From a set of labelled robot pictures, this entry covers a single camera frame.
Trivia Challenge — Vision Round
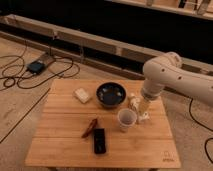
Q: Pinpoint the wooden table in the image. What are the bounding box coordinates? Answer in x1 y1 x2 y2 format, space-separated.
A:
25 79 181 168

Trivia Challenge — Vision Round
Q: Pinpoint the black rectangular case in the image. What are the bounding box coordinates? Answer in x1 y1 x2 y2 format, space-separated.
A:
93 128 106 154

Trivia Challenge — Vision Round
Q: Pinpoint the red chili pepper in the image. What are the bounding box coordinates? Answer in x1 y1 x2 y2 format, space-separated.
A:
81 118 98 138

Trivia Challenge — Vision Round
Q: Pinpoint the dark ceramic bowl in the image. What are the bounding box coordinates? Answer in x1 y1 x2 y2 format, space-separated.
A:
96 82 126 108

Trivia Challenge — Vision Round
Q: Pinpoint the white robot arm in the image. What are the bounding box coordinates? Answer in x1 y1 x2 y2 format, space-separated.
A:
130 52 213 124

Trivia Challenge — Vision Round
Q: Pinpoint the white rectangular block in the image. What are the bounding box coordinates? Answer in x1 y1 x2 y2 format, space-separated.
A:
74 88 91 103

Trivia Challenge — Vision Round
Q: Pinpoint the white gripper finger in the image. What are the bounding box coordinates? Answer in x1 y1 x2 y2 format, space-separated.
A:
137 112 150 124
129 93 139 111

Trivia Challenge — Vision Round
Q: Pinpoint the black cable at right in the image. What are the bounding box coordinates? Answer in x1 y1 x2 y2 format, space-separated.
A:
188 97 213 164

